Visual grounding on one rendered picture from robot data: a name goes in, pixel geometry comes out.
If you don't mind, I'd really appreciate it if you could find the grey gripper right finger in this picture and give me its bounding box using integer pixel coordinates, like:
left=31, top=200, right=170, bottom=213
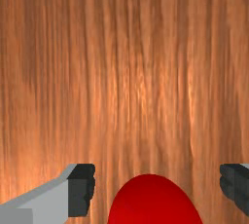
left=219, top=163, right=249, bottom=217

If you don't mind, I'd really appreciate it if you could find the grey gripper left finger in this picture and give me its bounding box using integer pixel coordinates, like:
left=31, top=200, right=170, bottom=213
left=0, top=163, right=96, bottom=224

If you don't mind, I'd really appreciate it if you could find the red ball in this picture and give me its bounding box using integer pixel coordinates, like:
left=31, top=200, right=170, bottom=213
left=107, top=173, right=204, bottom=224

